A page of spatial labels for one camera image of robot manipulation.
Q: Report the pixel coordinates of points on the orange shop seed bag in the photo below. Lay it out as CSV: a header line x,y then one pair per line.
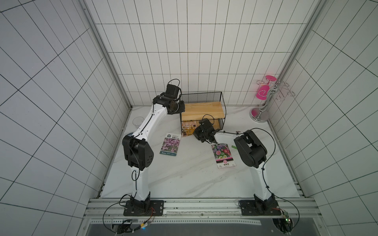
x,y
188,128

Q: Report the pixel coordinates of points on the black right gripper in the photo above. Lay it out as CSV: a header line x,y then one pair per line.
x,y
205,133

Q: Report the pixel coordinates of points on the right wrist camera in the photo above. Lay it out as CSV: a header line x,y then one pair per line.
x,y
206,122

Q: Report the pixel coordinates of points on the black wire mesh shelf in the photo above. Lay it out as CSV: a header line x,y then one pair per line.
x,y
204,105

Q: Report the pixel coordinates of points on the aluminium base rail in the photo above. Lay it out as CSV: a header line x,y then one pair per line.
x,y
198,210

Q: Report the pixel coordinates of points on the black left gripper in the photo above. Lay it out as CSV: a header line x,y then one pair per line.
x,y
182,108

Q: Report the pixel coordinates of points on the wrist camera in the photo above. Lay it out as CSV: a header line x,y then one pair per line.
x,y
206,122
172,91

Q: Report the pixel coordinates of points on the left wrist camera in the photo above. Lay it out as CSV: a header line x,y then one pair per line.
x,y
172,91

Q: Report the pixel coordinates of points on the purple flowers seed bag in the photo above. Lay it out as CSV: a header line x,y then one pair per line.
x,y
170,144

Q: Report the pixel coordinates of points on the pink roses seed bag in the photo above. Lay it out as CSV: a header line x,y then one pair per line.
x,y
223,156

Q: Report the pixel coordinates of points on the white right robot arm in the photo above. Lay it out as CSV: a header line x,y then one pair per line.
x,y
253,154

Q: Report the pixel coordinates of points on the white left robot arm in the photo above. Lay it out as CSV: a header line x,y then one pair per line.
x,y
139,154

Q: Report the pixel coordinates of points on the chrome pink cup stand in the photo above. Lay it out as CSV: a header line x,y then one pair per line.
x,y
269,87

